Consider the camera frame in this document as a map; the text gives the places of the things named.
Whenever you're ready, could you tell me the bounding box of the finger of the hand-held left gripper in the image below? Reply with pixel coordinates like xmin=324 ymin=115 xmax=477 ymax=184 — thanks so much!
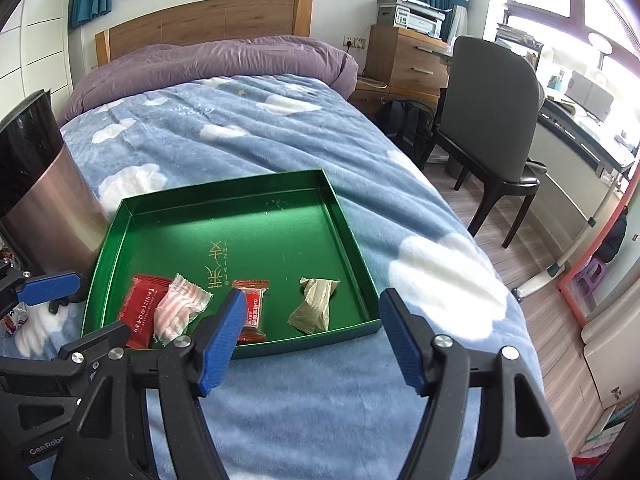
xmin=0 ymin=321 xmax=132 ymax=398
xmin=0 ymin=260 xmax=85 ymax=318

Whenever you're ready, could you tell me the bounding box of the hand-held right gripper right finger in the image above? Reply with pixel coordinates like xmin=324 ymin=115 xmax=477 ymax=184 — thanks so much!
xmin=378 ymin=287 xmax=576 ymax=480

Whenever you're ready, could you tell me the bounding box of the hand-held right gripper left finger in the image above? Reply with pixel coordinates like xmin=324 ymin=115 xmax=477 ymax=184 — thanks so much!
xmin=60 ymin=287 xmax=249 ymax=480

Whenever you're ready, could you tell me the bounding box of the small red clear-ended candy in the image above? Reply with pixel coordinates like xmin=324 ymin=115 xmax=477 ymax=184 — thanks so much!
xmin=231 ymin=280 xmax=271 ymax=344

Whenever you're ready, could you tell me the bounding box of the pink striped candy wrapper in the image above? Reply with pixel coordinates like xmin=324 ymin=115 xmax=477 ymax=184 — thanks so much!
xmin=152 ymin=274 xmax=213 ymax=347

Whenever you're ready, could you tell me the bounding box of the dark red square snack packet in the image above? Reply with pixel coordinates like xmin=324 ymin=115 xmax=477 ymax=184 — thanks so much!
xmin=118 ymin=274 xmax=173 ymax=350

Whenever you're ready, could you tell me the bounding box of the pale green candy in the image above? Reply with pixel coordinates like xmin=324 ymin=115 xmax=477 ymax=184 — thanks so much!
xmin=288 ymin=276 xmax=342 ymax=335

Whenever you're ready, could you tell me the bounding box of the green box tray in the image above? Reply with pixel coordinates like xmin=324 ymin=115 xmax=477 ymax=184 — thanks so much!
xmin=80 ymin=168 xmax=385 ymax=361

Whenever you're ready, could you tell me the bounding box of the black and copper electric kettle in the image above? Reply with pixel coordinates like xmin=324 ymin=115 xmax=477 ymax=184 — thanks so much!
xmin=0 ymin=87 xmax=112 ymax=306

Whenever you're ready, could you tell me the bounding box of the purple plastic stool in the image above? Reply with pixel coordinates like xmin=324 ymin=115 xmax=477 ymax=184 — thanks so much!
xmin=575 ymin=255 xmax=608 ymax=311

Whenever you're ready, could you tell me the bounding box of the black backpack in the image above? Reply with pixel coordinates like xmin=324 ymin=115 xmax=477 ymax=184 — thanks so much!
xmin=382 ymin=99 xmax=436 ymax=161

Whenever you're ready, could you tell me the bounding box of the blue cloud-print blanket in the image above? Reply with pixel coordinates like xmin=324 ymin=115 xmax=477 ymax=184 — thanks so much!
xmin=0 ymin=74 xmax=546 ymax=480

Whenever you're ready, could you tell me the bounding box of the dark grey chair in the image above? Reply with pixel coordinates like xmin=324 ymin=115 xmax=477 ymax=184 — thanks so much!
xmin=419 ymin=35 xmax=547 ymax=250

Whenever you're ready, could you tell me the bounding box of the low wooden bedside table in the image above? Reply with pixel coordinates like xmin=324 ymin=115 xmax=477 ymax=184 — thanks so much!
xmin=347 ymin=77 xmax=441 ymax=121

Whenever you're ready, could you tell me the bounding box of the white wardrobe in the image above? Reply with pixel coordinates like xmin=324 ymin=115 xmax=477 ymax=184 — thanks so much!
xmin=0 ymin=0 xmax=76 ymax=126

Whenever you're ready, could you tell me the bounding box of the purple pillow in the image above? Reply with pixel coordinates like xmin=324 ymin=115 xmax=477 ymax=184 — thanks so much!
xmin=57 ymin=35 xmax=360 ymax=126

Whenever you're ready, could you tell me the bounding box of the white desk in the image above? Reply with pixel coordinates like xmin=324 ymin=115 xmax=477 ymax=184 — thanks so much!
xmin=530 ymin=95 xmax=638 ymax=221

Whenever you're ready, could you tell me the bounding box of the wooden drawer cabinet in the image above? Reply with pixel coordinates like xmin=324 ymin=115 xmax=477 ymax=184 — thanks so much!
xmin=364 ymin=25 xmax=451 ymax=96

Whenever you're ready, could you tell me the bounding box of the wooden headboard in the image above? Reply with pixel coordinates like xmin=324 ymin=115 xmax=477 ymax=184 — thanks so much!
xmin=95 ymin=0 xmax=314 ymax=68

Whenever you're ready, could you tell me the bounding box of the grey desktop box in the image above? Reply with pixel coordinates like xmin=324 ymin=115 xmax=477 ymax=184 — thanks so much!
xmin=565 ymin=71 xmax=615 ymax=123

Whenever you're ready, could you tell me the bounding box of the white printer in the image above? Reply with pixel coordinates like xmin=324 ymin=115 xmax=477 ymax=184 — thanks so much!
xmin=376 ymin=0 xmax=453 ymax=40

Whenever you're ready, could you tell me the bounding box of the round desk lamp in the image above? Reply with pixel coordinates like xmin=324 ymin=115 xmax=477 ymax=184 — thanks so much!
xmin=587 ymin=31 xmax=617 ymax=56

